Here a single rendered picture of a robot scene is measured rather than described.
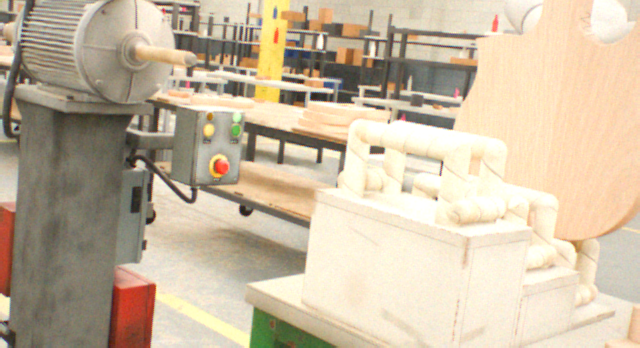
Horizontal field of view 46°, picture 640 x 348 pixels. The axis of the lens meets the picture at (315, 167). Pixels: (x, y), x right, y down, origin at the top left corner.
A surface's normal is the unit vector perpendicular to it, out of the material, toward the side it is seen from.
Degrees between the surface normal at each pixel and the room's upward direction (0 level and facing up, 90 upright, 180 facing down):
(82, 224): 90
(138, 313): 90
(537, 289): 90
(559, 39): 91
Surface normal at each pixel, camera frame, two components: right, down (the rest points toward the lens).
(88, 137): 0.70, 0.18
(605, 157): -0.72, 0.04
